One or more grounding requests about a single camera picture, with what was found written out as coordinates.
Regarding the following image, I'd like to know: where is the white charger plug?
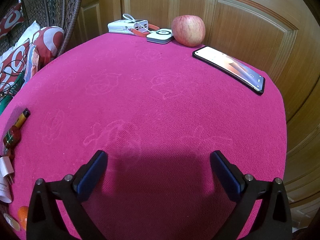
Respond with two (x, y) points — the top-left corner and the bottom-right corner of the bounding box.
(0, 156), (14, 184)

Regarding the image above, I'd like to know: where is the yellow lighter with dark print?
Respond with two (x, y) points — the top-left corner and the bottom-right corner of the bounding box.
(14, 108), (30, 129)

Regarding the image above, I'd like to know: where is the orange fruit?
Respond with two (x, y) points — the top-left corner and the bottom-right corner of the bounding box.
(17, 206), (29, 230)

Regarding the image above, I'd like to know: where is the red green small tin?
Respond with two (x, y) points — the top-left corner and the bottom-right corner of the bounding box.
(3, 125), (21, 149)

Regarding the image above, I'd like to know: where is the black smartphone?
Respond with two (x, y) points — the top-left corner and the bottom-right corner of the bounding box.
(192, 46), (265, 95)

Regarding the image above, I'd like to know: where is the magenta table cloth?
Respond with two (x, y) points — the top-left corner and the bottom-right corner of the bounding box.
(1, 34), (287, 239)

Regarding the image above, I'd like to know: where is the red white patterned pillow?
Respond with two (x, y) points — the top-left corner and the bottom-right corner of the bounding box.
(1, 21), (65, 94)

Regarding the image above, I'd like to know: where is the red apple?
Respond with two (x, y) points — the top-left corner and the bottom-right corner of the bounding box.
(171, 15), (206, 47)

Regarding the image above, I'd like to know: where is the white multi-port power bank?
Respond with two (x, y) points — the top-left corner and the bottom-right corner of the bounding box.
(107, 20), (149, 35)

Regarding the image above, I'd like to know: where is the white round-dial device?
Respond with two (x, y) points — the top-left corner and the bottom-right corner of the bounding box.
(146, 29), (174, 44)

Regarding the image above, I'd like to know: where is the wicker hanging chair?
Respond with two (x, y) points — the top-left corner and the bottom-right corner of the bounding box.
(1, 0), (81, 56)

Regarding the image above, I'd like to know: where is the orange red cable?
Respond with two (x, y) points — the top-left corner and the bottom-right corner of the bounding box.
(130, 23), (161, 38)

